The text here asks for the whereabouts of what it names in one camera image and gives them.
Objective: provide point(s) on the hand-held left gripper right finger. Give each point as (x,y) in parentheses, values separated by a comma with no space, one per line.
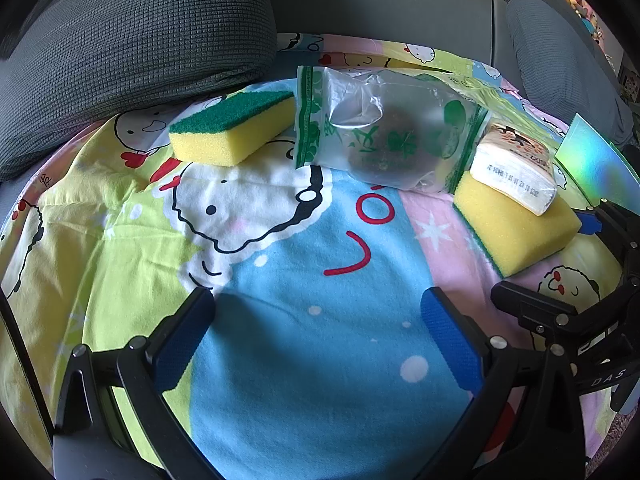
(445,330)

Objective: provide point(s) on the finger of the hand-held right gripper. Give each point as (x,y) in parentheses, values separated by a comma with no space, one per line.
(535,310)
(620,230)

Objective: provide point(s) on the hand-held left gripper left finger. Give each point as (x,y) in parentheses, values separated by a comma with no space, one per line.
(187,330)

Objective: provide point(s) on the green cardboard box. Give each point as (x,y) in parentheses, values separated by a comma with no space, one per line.
(595,160)

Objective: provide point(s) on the yellow green sponge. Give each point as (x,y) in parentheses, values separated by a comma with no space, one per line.
(515,232)
(225,130)

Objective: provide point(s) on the white tissue packet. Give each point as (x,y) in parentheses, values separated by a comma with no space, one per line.
(515,170)

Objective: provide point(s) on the clear green-print zip bag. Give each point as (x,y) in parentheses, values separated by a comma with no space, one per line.
(380,130)
(475,135)

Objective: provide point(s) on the cartoon printed blanket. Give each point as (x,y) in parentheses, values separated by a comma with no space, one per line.
(310,260)

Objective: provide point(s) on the grey blue cushion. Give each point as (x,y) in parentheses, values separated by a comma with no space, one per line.
(560,55)

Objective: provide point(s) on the pile of plush toys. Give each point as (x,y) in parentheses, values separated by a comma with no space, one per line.
(582,5)

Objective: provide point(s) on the dark grey waffle cushion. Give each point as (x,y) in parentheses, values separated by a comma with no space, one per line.
(130,40)

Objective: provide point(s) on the grey sofa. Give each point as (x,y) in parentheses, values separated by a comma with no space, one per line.
(380,0)

